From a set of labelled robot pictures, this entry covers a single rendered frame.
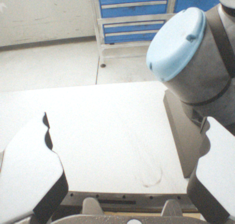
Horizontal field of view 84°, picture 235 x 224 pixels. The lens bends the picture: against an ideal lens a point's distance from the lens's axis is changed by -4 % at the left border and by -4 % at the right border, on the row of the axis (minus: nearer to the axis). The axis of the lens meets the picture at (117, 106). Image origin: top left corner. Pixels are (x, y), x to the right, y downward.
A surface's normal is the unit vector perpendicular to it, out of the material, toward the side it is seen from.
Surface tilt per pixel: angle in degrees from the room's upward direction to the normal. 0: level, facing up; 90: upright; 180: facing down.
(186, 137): 43
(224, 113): 74
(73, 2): 90
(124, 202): 0
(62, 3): 90
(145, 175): 0
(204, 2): 90
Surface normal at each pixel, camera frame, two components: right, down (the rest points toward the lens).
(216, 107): -0.22, 0.60
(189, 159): -0.73, -0.44
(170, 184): -0.07, -0.64
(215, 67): -0.39, 0.72
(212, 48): -0.65, 0.32
